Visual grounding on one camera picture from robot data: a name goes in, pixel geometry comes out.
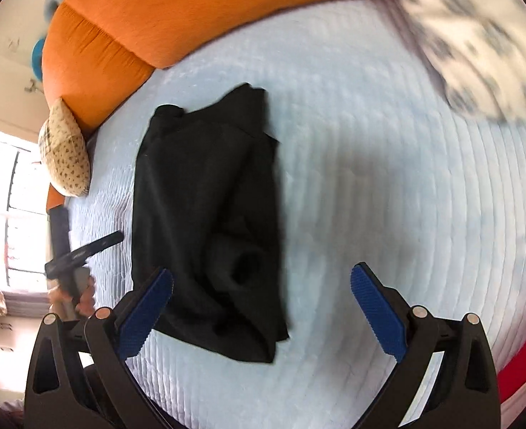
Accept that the teal round decoration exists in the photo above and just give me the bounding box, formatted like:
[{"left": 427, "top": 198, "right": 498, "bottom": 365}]
[{"left": 30, "top": 38, "right": 47, "bottom": 81}]

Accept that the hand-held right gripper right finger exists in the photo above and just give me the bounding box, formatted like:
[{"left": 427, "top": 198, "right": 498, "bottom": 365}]
[{"left": 350, "top": 263, "right": 502, "bottom": 429}]

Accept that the orange padded headboard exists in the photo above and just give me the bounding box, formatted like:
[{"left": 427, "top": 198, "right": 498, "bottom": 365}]
[{"left": 42, "top": 0, "right": 395, "bottom": 211}]

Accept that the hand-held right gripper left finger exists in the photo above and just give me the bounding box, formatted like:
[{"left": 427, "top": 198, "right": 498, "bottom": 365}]
[{"left": 24, "top": 267, "right": 176, "bottom": 429}]

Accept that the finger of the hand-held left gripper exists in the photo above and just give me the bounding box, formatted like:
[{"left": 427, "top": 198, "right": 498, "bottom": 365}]
[{"left": 81, "top": 231, "right": 124, "bottom": 257}]

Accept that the white pillow with grey-blue print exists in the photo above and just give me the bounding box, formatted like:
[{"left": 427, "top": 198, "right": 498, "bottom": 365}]
[{"left": 381, "top": 0, "right": 526, "bottom": 121}]

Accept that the bright window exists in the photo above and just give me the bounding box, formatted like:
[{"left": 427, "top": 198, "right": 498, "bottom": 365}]
[{"left": 0, "top": 125, "right": 51, "bottom": 291}]

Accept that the person's left hand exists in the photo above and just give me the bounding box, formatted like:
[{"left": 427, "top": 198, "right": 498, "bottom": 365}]
[{"left": 48, "top": 275, "right": 97, "bottom": 320}]

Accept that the black garment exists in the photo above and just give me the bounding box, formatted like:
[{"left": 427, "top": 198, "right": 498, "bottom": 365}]
[{"left": 130, "top": 83, "right": 291, "bottom": 364}]

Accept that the beige dotted cushion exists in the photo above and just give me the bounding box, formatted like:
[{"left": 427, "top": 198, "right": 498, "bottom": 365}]
[{"left": 38, "top": 97, "right": 91, "bottom": 198}]

